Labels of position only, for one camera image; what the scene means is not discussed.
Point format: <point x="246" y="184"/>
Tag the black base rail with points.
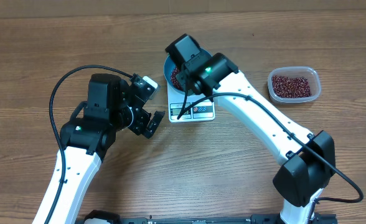
<point x="98" y="216"/>

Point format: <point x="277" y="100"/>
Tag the white digital kitchen scale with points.
<point x="203" y="111"/>

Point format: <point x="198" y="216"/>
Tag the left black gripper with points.
<point x="143" y="117"/>

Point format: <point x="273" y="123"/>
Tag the clear plastic container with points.
<point x="294" y="72"/>

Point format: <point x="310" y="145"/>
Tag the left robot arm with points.
<point x="113" y="104"/>

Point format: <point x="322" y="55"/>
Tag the red beans in container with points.
<point x="286" y="87"/>

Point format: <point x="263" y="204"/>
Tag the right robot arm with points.
<point x="306" y="160"/>

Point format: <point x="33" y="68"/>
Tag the red beans in bowl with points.
<point x="174" y="80"/>

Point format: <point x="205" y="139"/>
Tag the blue bowl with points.
<point x="169" y="70"/>

